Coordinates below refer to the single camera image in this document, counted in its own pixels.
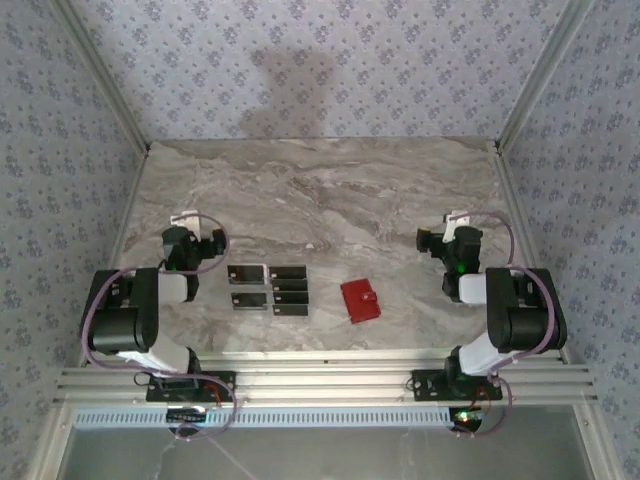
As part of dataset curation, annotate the clear plastic card stand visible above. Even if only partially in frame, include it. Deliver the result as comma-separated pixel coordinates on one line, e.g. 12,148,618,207
226,262,311,320

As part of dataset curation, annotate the red leather card holder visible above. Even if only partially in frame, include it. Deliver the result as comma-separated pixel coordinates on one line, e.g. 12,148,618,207
340,277,382,325

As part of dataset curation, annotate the aluminium table side rail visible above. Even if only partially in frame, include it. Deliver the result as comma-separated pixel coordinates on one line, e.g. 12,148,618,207
492,144,571,364
102,144,152,361

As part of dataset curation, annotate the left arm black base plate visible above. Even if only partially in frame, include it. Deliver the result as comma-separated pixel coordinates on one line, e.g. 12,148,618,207
145,372,237,403

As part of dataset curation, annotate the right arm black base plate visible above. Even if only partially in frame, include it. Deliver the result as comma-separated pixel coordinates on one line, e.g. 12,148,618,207
410,368,503,401

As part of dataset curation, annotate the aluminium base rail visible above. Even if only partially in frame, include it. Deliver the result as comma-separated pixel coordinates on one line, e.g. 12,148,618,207
52,349,599,406

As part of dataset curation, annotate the aluminium upright frame post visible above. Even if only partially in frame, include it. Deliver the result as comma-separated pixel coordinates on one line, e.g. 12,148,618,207
52,0,152,151
494,0,599,151

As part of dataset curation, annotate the grey slotted cable duct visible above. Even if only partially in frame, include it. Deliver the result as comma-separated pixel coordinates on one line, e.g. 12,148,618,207
72,407,454,430

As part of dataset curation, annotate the aluminium frame leg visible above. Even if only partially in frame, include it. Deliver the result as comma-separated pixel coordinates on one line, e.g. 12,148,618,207
27,402,76,480
574,403,619,480

